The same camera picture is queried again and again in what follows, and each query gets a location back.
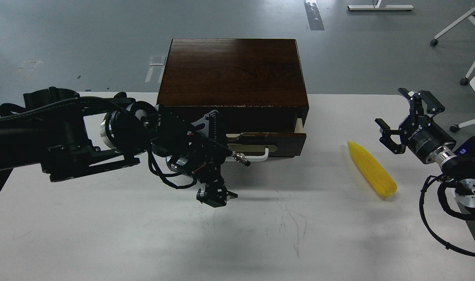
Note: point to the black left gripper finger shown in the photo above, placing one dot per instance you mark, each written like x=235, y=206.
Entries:
x=212, y=195
x=226, y=195

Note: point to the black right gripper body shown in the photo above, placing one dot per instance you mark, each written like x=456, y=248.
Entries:
x=423, y=137

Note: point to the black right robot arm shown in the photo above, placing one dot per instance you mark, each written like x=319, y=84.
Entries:
x=459, y=167

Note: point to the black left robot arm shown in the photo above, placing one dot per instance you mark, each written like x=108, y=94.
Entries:
x=72, y=136

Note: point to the yellow corn cob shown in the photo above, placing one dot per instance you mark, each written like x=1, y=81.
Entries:
x=370, y=168

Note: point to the dark wooden drawer cabinet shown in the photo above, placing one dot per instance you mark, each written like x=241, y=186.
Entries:
x=257, y=84

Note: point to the grey floor tape strip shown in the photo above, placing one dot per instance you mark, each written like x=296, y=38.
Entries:
x=315, y=22

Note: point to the white desk foot bar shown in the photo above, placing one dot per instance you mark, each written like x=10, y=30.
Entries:
x=380, y=7

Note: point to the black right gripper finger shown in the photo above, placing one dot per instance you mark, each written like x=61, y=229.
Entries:
x=387, y=141
x=423, y=104

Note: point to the white drawer handle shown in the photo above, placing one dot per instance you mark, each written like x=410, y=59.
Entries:
x=258, y=158

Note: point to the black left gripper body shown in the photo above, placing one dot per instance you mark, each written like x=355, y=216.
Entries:
x=207, y=151

